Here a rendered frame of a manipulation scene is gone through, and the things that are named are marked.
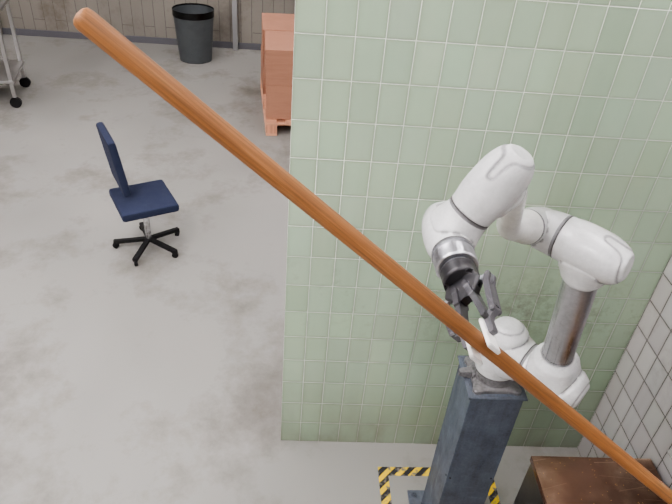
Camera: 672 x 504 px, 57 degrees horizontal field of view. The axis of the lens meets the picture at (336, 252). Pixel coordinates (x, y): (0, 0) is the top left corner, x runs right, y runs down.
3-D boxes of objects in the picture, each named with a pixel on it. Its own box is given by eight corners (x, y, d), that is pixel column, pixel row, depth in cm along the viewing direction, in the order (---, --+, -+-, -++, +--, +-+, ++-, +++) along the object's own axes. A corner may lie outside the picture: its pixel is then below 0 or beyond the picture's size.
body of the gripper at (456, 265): (485, 268, 125) (497, 298, 117) (453, 291, 128) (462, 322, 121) (463, 248, 121) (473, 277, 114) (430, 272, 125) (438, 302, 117)
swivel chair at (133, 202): (184, 227, 473) (175, 119, 421) (182, 265, 434) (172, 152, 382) (114, 229, 464) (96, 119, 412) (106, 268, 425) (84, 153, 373)
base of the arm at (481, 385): (453, 358, 239) (456, 347, 235) (508, 359, 240) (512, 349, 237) (462, 394, 224) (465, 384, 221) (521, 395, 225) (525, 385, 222)
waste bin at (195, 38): (218, 53, 799) (216, 4, 763) (213, 66, 760) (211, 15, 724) (179, 51, 795) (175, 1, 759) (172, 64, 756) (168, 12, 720)
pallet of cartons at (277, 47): (343, 88, 732) (349, 15, 682) (352, 139, 620) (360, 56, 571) (260, 84, 724) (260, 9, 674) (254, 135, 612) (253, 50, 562)
